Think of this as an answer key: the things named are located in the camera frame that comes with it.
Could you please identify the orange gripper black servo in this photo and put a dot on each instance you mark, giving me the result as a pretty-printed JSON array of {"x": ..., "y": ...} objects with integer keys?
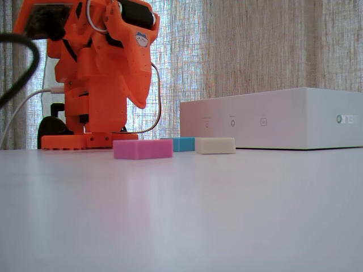
[{"x": 140, "y": 60}]

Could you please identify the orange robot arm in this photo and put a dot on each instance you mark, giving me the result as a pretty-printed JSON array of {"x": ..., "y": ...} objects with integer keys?
[{"x": 59, "y": 62}]

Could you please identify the pink cuboid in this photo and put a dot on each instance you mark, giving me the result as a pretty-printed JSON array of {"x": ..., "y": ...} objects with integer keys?
[{"x": 141, "y": 149}]

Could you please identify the blue cuboid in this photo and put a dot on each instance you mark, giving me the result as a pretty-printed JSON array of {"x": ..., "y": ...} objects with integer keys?
[{"x": 184, "y": 144}]

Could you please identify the cream cuboid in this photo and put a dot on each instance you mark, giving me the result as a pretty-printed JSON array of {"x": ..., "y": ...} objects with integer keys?
[{"x": 214, "y": 146}]

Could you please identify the white cardboard bin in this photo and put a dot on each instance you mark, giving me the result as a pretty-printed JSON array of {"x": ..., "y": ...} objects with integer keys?
[{"x": 269, "y": 119}]

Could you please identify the black table clamp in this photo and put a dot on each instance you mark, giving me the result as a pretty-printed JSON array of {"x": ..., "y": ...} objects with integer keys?
[{"x": 52, "y": 127}]

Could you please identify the wrist camera with orange bracket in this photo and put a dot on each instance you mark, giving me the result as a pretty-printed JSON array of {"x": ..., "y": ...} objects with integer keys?
[{"x": 45, "y": 20}]

